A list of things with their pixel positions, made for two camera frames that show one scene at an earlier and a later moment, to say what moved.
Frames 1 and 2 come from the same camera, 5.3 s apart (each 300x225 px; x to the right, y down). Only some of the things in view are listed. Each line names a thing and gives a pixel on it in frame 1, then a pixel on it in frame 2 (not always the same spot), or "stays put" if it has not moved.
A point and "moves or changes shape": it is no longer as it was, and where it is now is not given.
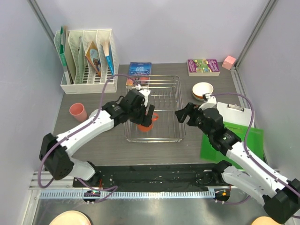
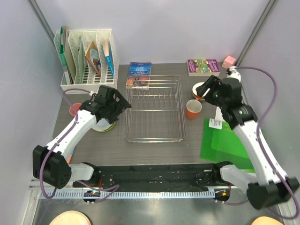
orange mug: [145, 129] moves or changes shape
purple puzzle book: [203, 67] stays put
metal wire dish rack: [166, 95] stays put
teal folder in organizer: [62, 58] stays put
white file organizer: [86, 58] stays put
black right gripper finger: [182, 114] -> [209, 84]
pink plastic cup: [78, 110] stays put
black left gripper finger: [147, 120] -> [120, 100]
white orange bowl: [199, 89] stays put
